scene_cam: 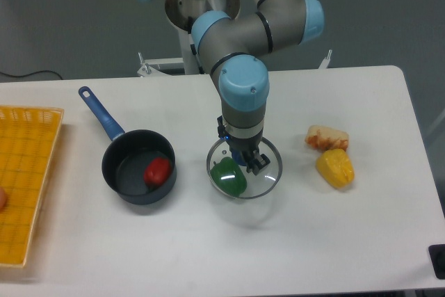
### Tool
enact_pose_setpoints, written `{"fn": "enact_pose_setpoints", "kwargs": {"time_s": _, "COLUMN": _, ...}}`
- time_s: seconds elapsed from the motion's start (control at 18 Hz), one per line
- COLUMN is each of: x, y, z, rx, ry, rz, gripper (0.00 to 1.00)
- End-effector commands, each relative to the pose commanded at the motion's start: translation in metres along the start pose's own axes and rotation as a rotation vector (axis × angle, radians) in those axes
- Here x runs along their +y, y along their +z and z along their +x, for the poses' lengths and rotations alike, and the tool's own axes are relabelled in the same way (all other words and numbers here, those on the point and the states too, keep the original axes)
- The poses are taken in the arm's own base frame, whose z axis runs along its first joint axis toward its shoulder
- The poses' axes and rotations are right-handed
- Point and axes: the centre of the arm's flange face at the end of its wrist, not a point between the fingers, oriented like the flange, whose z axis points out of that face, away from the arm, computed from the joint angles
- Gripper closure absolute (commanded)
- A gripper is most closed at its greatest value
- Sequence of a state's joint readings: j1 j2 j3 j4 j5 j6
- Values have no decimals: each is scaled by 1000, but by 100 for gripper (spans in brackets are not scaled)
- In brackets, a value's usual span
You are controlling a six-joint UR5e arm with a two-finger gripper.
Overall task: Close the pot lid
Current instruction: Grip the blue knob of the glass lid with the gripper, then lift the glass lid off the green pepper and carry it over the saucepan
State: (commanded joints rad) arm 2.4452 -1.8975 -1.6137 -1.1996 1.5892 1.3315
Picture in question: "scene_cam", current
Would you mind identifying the black cable on floor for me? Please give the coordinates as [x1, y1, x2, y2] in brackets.
[0, 70, 64, 80]

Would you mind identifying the yellow bell pepper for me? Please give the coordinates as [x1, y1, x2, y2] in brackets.
[316, 149, 355, 189]

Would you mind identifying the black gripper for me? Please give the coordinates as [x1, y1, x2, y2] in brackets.
[217, 116, 270, 175]

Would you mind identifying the toy pizza bread slice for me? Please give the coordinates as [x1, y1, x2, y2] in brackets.
[305, 125, 349, 151]

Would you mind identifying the green bell pepper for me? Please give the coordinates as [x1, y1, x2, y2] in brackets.
[210, 156, 248, 197]

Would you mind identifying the yellow woven basket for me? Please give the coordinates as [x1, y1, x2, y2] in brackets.
[1, 105, 64, 268]

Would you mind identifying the dark pot with blue handle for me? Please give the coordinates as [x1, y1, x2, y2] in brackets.
[79, 86, 177, 205]

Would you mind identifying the glass pot lid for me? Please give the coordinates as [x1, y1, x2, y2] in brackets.
[206, 138, 282, 200]

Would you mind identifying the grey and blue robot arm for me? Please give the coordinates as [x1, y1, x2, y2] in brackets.
[165, 0, 325, 174]

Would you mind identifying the red bell pepper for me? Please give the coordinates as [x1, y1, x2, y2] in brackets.
[143, 157, 172, 188]

